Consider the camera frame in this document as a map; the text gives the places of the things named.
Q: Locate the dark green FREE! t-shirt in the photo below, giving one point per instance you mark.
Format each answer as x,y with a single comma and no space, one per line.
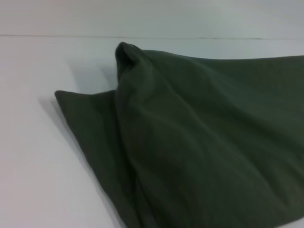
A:
202,142

